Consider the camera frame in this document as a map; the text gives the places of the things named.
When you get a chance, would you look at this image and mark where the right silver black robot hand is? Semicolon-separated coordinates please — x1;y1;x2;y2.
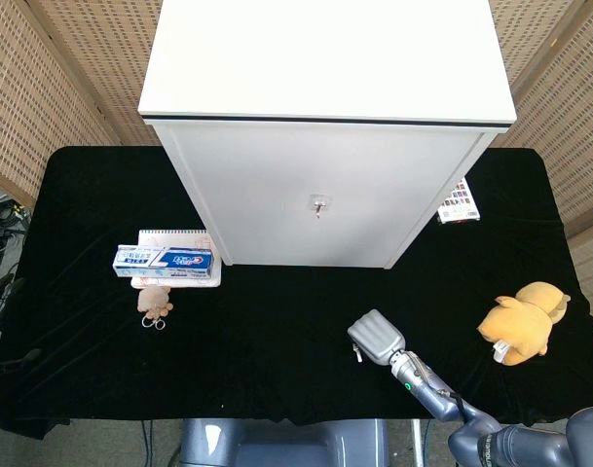
347;309;406;366

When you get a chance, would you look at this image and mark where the white cabinet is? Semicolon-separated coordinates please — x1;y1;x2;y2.
137;0;517;271

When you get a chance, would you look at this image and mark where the black velvet tablecloth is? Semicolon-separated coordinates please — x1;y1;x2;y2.
0;145;593;442

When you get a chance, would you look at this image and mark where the metal table leg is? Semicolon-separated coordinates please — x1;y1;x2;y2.
410;417;424;467

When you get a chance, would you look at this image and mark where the yellow plush toy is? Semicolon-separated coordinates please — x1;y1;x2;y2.
475;280;573;366

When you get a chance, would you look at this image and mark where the grey blue robot torso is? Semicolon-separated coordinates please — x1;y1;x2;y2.
171;417;389;467

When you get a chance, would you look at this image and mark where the colour swatch card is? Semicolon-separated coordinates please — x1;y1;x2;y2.
435;175;482;225

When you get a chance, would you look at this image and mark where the blue white toothpaste box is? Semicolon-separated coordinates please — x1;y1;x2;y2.
112;244;215;279

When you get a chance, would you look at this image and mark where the white spiral notebook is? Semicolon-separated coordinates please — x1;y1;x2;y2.
130;229;224;289

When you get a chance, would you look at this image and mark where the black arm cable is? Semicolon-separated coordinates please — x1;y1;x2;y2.
439;388;467;417

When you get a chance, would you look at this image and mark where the black cable bundle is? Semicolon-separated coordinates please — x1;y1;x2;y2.
0;194;32;267

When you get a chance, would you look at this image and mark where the black printed arm strap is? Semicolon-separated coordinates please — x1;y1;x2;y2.
474;431;504;467

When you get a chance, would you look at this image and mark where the beige plush keychain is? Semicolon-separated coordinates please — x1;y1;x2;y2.
136;285;175;315

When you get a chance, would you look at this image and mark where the blue cable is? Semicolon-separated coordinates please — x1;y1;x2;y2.
140;418;154;467

